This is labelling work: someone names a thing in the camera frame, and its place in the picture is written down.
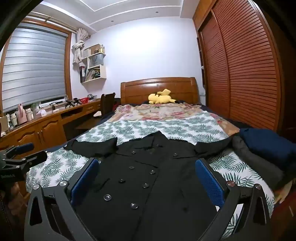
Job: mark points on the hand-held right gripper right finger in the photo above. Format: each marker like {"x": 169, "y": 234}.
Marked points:
{"x": 209, "y": 183}

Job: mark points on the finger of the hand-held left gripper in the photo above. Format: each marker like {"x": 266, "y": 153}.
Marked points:
{"x": 34, "y": 158}
{"x": 24, "y": 147}

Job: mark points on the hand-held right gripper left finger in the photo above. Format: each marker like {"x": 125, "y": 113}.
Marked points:
{"x": 85, "y": 183}

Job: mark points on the black buttoned coat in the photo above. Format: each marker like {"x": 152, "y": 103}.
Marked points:
{"x": 143, "y": 166}

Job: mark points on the folded grey clothes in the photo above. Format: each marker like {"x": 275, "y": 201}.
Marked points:
{"x": 259, "y": 166}

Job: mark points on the folded navy clothes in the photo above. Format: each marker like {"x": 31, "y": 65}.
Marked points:
{"x": 270, "y": 148}

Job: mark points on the cardboard box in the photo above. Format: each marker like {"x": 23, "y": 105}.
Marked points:
{"x": 3, "y": 126}

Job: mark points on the wooden desk with cabinets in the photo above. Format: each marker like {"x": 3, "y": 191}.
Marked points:
{"x": 46, "y": 125}

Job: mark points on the pink bottle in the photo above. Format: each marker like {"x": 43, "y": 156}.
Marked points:
{"x": 22, "y": 114}

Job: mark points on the white bottle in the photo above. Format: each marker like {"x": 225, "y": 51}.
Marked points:
{"x": 29, "y": 114}

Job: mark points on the black tools on desk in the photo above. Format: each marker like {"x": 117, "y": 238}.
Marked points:
{"x": 72, "y": 102}

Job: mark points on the navy bed sheet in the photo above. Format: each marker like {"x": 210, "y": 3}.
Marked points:
{"x": 215, "y": 114}

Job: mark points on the white cloth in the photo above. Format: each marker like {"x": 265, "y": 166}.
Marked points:
{"x": 98, "y": 114}

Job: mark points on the red basket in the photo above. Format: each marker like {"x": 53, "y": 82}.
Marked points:
{"x": 84, "y": 100}

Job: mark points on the bed with leaf-print cover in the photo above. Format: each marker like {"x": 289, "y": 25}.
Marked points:
{"x": 138, "y": 128}

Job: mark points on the grey window blind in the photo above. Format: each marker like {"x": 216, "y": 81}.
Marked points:
{"x": 34, "y": 69}

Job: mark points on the dark wooden chair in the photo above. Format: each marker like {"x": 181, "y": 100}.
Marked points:
{"x": 107, "y": 102}

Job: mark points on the floral blanket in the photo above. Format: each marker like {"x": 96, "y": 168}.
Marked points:
{"x": 161, "y": 111}

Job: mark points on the yellow plush toy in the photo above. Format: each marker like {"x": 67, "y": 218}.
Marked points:
{"x": 160, "y": 98}

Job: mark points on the wooden bed headboard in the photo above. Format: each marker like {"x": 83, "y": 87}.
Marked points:
{"x": 138, "y": 89}

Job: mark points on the tied beige curtain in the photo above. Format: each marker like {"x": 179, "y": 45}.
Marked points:
{"x": 78, "y": 46}

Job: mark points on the wooden louvered wardrobe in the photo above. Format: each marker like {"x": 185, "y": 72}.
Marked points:
{"x": 242, "y": 69}

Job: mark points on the wooden window frame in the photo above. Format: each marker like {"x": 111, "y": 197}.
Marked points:
{"x": 69, "y": 69}

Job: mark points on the white wall shelf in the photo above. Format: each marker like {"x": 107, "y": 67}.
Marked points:
{"x": 101, "y": 74}

